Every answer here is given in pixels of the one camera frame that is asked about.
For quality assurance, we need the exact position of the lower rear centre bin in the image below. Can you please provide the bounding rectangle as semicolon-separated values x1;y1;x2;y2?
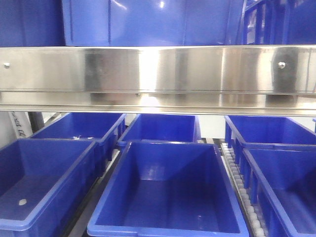
118;114;201;149

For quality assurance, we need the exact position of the lower rear left bin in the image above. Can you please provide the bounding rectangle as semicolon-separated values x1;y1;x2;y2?
31;113;126;176

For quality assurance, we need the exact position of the lower centre blue bin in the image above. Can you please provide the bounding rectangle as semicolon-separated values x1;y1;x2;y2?
87;141;250;237

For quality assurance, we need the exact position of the lower rear right bin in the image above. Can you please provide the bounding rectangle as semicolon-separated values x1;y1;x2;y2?
225;115;316;162

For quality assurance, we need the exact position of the blue plastic bin left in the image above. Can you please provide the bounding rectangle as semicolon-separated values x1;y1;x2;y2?
62;0;245;46

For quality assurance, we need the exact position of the lower left blue bin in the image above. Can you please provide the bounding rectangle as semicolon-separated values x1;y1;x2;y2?
0;139;98;237

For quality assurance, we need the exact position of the lower right blue bin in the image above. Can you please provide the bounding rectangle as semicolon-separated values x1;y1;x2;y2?
243;149;316;237

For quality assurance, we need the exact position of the lower white roller track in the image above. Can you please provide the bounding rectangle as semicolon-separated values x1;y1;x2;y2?
221;143;266;237

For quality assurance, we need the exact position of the blue plastic crate right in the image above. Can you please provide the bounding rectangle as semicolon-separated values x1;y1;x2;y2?
237;0;316;45

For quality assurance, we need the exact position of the steel shelf front rail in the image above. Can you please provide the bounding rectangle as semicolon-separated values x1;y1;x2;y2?
0;45;316;117

